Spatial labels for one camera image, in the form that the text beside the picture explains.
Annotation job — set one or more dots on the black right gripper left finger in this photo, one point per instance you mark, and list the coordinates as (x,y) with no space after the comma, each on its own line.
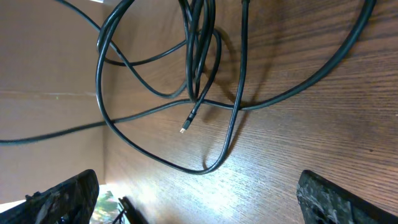
(71,201)

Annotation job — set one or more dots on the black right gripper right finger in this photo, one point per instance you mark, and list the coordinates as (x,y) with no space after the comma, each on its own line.
(322,201)

